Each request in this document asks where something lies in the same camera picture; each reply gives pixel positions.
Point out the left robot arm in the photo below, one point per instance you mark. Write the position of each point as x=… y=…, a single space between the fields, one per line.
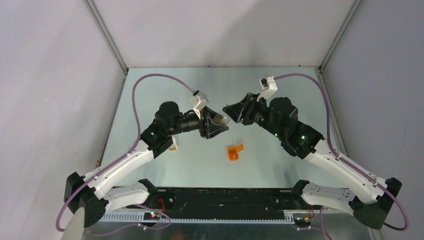
x=95 y=192

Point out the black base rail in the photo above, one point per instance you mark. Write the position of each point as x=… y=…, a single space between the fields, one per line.
x=221 y=204

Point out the circuit board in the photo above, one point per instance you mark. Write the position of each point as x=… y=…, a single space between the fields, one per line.
x=151 y=216
x=303 y=222

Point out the amber glass pill bottle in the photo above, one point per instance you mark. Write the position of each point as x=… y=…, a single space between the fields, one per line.
x=221 y=119

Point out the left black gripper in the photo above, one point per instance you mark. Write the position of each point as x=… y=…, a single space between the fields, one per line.
x=210 y=130

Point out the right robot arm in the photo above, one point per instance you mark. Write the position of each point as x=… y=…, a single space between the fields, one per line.
x=367 y=197

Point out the left circuit board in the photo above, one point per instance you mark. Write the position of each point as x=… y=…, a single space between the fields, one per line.
x=151 y=216

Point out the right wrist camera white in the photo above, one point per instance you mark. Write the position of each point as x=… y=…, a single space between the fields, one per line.
x=268 y=87

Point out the orange pill organizer box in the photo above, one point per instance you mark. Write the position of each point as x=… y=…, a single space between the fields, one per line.
x=233 y=152

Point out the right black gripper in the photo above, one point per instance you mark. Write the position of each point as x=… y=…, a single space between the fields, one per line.
x=245 y=108

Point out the right circuit board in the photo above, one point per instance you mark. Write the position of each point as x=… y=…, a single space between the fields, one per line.
x=303 y=222

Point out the white pill bottle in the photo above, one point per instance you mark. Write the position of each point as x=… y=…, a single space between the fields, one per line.
x=174 y=146

